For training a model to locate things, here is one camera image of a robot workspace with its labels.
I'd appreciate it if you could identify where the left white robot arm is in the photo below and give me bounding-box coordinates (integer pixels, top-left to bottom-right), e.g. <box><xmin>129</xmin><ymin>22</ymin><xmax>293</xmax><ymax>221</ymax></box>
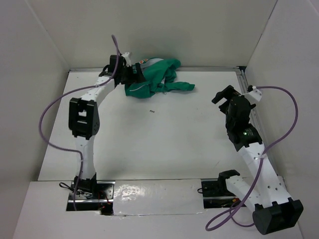
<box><xmin>68</xmin><ymin>52</ymin><xmax>145</xmax><ymax>199</ymax></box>

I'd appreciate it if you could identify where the green zip jacket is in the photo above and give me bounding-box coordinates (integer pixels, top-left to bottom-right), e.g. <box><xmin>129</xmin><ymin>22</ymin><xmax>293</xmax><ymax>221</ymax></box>
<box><xmin>125</xmin><ymin>58</ymin><xmax>195</xmax><ymax>99</ymax></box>

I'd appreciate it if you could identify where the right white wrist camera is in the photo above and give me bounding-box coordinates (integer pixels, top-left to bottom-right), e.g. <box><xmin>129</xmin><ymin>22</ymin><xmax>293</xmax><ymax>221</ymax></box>
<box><xmin>245</xmin><ymin>85</ymin><xmax>262</xmax><ymax>103</ymax></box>

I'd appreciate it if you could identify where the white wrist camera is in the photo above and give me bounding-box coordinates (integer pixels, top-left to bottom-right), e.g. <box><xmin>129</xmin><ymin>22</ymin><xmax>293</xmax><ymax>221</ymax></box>
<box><xmin>121</xmin><ymin>52</ymin><xmax>132</xmax><ymax>67</ymax></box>
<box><xmin>245</xmin><ymin>85</ymin><xmax>262</xmax><ymax>103</ymax></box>

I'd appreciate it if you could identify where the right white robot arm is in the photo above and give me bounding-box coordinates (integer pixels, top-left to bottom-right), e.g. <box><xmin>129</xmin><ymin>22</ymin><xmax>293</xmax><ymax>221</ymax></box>
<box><xmin>205</xmin><ymin>85</ymin><xmax>304</xmax><ymax>235</ymax></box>

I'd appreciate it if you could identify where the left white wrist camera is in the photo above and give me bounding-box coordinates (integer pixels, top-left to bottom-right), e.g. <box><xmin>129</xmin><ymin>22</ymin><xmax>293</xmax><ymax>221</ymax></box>
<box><xmin>121</xmin><ymin>52</ymin><xmax>132</xmax><ymax>67</ymax></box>

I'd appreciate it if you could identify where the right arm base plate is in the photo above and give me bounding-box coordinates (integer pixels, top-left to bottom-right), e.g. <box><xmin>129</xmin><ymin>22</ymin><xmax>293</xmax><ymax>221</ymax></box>
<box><xmin>197</xmin><ymin>179</ymin><xmax>240</xmax><ymax>209</ymax></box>

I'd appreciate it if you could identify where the aluminium frame rail back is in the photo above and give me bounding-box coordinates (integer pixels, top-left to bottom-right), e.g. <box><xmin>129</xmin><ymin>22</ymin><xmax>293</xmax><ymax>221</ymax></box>
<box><xmin>68</xmin><ymin>65</ymin><xmax>242</xmax><ymax>73</ymax></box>

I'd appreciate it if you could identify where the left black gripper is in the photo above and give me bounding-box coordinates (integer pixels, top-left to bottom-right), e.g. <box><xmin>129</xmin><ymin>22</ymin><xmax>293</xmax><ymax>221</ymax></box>
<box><xmin>119</xmin><ymin>63</ymin><xmax>146</xmax><ymax>85</ymax></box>

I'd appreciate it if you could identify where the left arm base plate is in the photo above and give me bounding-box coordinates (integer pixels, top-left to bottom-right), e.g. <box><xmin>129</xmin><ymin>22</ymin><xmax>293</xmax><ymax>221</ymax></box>
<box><xmin>59</xmin><ymin>181</ymin><xmax>115</xmax><ymax>216</ymax></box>

